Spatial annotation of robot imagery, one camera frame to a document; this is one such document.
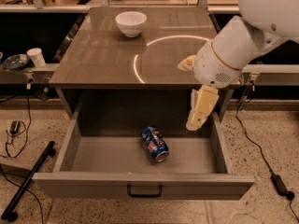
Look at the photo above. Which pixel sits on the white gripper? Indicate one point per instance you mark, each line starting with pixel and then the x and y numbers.
pixel 212 66

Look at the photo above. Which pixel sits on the blue pepsi can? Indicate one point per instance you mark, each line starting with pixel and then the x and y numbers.
pixel 155 143

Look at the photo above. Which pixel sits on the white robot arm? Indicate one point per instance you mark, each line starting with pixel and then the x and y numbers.
pixel 261 26

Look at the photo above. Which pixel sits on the open grey drawer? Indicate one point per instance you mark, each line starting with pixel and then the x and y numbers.
pixel 103 151

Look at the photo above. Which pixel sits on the white ceramic bowl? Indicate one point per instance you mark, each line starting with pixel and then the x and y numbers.
pixel 131 23

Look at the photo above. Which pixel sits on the black power adapter right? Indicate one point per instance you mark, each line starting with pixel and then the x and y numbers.
pixel 279 184

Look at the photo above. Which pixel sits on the black power adapter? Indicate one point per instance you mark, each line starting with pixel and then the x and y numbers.
pixel 14 127
pixel 279 184

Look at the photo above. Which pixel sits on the white paper cup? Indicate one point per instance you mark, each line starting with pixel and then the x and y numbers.
pixel 36 56

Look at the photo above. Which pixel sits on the dark blue plate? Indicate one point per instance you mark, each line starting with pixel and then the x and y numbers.
pixel 16 62

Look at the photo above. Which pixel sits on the black power adapter left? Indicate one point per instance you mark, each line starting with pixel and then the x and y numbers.
pixel 14 127

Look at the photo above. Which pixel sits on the black bar on floor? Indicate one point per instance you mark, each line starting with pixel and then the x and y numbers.
pixel 9 213

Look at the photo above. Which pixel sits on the black drawer handle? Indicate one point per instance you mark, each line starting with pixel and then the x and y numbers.
pixel 144 192

